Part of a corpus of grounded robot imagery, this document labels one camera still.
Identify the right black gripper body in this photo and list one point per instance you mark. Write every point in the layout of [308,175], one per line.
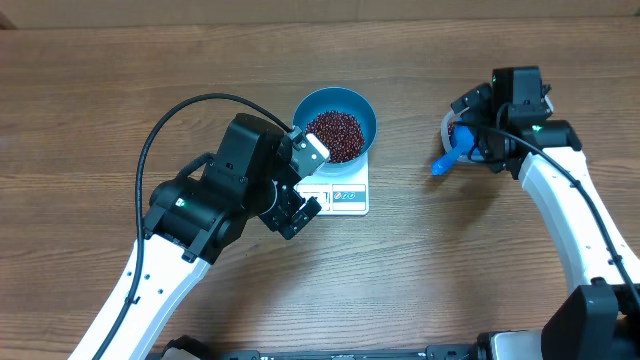
[483,114]

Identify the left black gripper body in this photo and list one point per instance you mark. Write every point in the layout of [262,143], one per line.
[282,216]

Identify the blue plastic scoop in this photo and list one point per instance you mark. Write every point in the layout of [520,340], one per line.
[463,148]

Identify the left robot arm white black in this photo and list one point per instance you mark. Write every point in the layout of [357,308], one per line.
[193,217]

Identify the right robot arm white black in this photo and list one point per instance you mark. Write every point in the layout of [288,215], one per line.
[507,125]

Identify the white digital kitchen scale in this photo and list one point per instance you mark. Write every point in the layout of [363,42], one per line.
[342,189]

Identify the red beans in bowl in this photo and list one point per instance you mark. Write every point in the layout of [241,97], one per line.
[340,133]

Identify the teal blue bowl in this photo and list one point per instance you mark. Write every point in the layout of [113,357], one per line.
[341,100]

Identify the clear plastic container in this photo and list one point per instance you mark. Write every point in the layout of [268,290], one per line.
[451,116]

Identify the red adzuki beans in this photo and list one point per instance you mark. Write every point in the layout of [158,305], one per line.
[450,130]

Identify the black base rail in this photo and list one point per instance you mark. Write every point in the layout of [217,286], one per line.
[345,354]

